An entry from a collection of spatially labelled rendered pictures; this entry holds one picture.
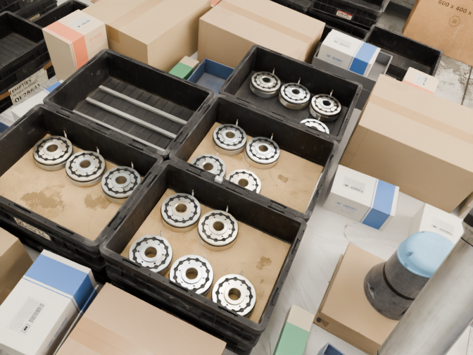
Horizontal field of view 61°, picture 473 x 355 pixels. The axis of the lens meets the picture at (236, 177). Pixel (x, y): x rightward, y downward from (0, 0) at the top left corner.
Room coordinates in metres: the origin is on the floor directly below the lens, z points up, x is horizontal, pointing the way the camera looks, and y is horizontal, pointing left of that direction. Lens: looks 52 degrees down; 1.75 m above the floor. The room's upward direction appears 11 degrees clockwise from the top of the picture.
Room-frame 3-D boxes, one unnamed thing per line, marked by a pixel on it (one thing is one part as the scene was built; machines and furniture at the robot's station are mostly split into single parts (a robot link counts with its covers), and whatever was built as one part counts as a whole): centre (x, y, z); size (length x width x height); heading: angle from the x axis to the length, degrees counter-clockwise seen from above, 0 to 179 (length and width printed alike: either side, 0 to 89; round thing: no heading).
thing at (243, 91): (1.04, -0.12, 0.87); 0.40 x 0.30 x 0.11; 75
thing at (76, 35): (1.14, 0.63, 0.89); 0.16 x 0.12 x 0.07; 157
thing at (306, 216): (0.75, -0.04, 0.92); 0.40 x 0.30 x 0.02; 75
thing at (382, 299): (0.49, -0.46, 0.83); 0.15 x 0.15 x 0.10
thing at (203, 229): (0.53, 0.02, 0.86); 0.10 x 0.10 x 0.01
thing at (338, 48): (1.40, -0.33, 0.85); 0.20 x 0.12 x 0.09; 70
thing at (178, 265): (0.39, 0.06, 0.86); 0.10 x 0.10 x 0.01
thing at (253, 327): (0.46, 0.04, 0.92); 0.40 x 0.30 x 0.02; 75
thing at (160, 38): (1.39, 0.45, 0.80); 0.40 x 0.30 x 0.20; 158
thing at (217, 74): (1.20, 0.16, 0.74); 0.20 x 0.15 x 0.07; 166
